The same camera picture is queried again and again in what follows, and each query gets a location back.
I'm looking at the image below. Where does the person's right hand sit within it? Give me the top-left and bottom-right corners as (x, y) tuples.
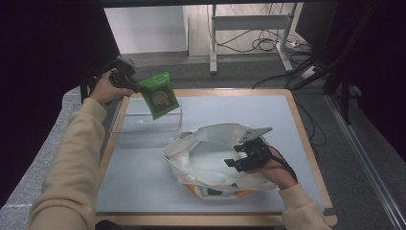
(245, 148), (299, 190)

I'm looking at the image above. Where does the white power strip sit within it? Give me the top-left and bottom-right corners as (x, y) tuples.
(300, 65), (320, 81)

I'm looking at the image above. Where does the black curtain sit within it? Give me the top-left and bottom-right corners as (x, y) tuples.
(0, 0), (128, 205)
(296, 0), (406, 161)

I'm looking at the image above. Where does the person's left hand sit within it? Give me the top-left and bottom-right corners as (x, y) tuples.
(89, 70), (135, 105)

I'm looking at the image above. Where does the white tote bag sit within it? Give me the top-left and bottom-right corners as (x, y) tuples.
(161, 123), (278, 200)

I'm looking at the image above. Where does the aluminium rail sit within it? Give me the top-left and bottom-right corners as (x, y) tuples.
(325, 94), (406, 229)

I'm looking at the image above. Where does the white cabinet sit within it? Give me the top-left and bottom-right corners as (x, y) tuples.
(103, 6), (190, 56)

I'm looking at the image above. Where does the long black floor cable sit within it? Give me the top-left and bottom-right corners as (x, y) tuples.
(252, 72), (327, 148)

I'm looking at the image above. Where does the left hand-held gripper cable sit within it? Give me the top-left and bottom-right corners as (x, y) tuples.
(100, 58), (124, 76)

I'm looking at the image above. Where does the clear plastic container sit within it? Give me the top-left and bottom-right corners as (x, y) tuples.
(109, 98), (184, 134)

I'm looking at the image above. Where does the white desk frame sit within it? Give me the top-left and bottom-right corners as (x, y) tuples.
(209, 3), (300, 75)

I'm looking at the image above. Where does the right hand-held gripper cable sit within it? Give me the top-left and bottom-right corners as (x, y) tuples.
(269, 146), (299, 183)

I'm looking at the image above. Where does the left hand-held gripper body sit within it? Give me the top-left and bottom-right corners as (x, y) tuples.
(109, 57), (138, 89)

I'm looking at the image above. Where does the tangle of black floor cables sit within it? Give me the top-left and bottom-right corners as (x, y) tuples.
(207, 3), (314, 56)

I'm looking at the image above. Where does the hand-held gripper cable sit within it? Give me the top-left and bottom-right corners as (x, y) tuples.
(100, 58), (124, 76)
(269, 146), (299, 183)

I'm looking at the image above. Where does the green snack packet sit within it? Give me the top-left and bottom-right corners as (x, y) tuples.
(137, 71), (181, 121)

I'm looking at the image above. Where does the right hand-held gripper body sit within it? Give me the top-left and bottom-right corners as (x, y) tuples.
(238, 126), (274, 172)

